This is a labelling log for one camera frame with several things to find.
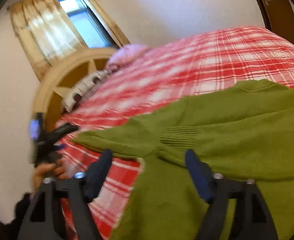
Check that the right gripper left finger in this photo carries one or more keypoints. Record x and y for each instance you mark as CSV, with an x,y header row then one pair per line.
x,y
44,218

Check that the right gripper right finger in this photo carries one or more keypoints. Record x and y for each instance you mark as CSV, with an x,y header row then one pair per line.
x,y
252,218

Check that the green striped knit sweater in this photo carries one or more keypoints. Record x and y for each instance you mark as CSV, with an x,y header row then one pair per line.
x,y
243,132

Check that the person's left hand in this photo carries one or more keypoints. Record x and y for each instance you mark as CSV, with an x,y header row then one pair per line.
x,y
45,170

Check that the beige wooden headboard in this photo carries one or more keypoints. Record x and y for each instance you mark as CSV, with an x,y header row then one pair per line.
x,y
59,80

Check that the patterned white brown pillow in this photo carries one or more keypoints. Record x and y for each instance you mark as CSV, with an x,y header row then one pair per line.
x,y
87,86

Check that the beige curtain left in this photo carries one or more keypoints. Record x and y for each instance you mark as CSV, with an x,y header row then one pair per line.
x,y
45,32

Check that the beige curtain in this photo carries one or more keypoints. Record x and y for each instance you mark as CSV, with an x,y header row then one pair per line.
x,y
108,23
45,32

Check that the red plaid bed cover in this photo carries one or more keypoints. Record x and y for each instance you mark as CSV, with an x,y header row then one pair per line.
x,y
196,65

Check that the pink pillow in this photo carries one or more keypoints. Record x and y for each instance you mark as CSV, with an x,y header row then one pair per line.
x,y
125,55

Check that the beige curtain right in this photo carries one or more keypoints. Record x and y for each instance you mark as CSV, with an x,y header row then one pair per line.
x,y
108,23

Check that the brown wooden door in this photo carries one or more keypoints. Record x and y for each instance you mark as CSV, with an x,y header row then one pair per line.
x,y
278,17

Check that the window with dark frame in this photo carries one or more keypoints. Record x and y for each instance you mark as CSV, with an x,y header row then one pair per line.
x,y
87,24

